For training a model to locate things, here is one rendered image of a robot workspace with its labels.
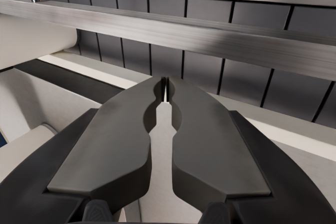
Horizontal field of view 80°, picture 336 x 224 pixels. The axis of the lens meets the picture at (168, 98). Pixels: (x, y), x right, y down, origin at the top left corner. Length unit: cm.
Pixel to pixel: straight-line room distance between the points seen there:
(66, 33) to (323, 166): 32
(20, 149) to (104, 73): 32
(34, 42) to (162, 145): 24
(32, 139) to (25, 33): 30
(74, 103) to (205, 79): 25
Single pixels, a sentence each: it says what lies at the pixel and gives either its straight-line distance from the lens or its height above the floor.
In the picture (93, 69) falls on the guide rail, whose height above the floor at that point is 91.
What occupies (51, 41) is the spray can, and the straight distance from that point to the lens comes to 27.
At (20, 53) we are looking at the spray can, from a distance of 25.
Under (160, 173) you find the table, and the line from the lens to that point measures 42.
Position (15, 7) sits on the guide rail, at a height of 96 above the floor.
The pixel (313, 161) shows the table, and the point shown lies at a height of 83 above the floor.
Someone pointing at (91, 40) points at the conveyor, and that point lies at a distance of 27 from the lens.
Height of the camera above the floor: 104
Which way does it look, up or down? 47 degrees down
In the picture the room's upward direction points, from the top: 131 degrees counter-clockwise
